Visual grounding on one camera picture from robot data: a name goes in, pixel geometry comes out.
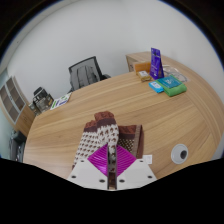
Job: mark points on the green flat box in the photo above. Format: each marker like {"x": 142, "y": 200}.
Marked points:
{"x": 173, "y": 87}

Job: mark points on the low wooden side cabinet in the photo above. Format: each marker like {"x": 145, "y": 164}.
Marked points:
{"x": 133, "y": 58}

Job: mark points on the black leather sofa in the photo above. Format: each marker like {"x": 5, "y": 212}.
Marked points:
{"x": 17, "y": 146}

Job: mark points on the black mesh office chair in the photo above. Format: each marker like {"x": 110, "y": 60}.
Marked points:
{"x": 85, "y": 75}

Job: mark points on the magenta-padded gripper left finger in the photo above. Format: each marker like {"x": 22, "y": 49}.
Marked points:
{"x": 88, "y": 171}

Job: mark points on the purple standing sign card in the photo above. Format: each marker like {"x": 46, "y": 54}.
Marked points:
{"x": 156, "y": 65}

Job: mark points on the white green printed leaflet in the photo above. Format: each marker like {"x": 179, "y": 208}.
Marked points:
{"x": 60, "y": 101}

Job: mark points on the orange box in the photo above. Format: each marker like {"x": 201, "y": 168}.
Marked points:
{"x": 141, "y": 66}

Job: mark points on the small white sticker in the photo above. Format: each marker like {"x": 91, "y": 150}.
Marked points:
{"x": 147, "y": 159}

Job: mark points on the clear plastic bag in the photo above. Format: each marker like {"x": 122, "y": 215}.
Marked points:
{"x": 176, "y": 71}

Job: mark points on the small blue pack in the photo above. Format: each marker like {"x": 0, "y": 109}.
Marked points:
{"x": 156, "y": 86}

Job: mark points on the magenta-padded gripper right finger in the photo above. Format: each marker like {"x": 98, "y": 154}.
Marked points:
{"x": 135, "y": 172}

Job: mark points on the brown white patterned towel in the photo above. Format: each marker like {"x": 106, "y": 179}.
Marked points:
{"x": 100, "y": 133}

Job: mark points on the small tan box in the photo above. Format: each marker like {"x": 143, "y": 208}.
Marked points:
{"x": 144, "y": 76}

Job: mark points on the wooden glass-door shelf cabinet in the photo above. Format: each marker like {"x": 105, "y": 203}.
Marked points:
{"x": 13, "y": 103}

